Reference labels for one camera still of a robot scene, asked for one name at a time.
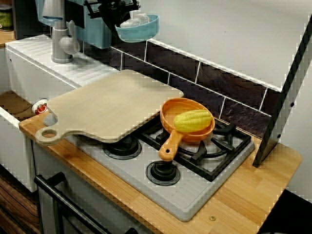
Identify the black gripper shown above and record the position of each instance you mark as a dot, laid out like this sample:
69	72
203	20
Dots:
112	6

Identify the light blue plastic bowl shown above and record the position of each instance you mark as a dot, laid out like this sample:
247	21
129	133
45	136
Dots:
139	31

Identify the grey toy faucet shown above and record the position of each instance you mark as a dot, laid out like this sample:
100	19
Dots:
61	44

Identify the light wooden cutting board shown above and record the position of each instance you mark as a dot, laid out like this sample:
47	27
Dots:
117	104

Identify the black equipment box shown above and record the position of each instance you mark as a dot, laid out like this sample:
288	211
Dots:
26	19

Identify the white toy sink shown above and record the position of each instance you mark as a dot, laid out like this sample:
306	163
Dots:
29	73

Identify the orange toy frying pan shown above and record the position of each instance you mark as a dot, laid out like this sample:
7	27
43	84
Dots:
170	117

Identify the green labelled can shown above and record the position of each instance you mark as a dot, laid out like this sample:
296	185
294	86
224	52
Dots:
6	19

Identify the red tomato can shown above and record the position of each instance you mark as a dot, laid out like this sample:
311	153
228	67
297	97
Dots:
40	108

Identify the yellow toy corn cob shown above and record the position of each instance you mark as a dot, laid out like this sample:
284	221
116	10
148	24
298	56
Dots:
192	120

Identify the black stove knob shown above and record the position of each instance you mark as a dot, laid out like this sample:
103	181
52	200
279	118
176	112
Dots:
163	173
124	150

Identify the black burner grate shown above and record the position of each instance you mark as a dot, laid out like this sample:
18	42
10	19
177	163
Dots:
219	161

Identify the toy oven door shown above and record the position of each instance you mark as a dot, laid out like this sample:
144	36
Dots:
97	202

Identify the grey toy stove top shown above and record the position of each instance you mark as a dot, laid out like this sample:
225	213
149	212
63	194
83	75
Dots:
170	197

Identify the black upright side panel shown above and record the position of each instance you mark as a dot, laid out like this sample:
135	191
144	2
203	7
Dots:
280	117

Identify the brass screw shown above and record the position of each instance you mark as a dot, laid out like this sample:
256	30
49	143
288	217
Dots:
213	218

